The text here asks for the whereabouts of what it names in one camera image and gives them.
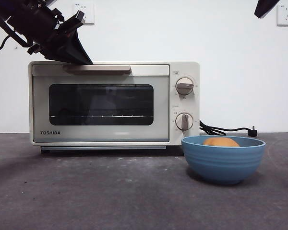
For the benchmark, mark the glass oven door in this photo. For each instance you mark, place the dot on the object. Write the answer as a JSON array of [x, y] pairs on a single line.
[[39, 107]]

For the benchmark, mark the brown potato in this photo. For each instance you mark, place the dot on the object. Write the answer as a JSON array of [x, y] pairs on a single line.
[[220, 142]]

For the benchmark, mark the cream Toshiba toaster oven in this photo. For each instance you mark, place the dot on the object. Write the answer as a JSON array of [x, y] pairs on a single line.
[[182, 67]]

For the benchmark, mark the oven temperature knob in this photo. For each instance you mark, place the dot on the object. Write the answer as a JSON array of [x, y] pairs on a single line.
[[184, 86]]

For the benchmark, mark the oven timer knob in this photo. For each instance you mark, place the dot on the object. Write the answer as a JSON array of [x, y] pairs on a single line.
[[184, 121]]

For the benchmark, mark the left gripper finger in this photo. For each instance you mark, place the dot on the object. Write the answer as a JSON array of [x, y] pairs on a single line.
[[64, 56], [74, 42]]

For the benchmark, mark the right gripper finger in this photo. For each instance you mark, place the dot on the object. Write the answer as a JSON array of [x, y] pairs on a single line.
[[265, 8]]

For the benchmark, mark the blue ribbed bowl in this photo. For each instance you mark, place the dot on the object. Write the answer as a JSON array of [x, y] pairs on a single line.
[[223, 165]]

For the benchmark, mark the oven crumb tray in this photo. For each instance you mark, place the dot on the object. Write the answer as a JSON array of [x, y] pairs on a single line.
[[110, 148]]

